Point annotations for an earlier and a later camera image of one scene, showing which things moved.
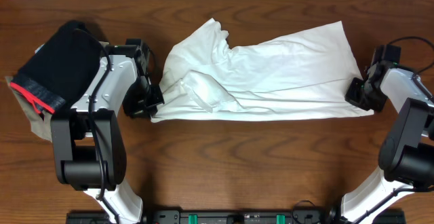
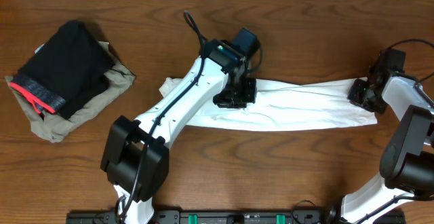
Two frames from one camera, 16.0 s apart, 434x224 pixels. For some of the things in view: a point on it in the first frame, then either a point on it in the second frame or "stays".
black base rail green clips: [233, 216] stays
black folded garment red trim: [62, 68] stays
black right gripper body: [365, 96] stays
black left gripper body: [149, 99] → [234, 97]
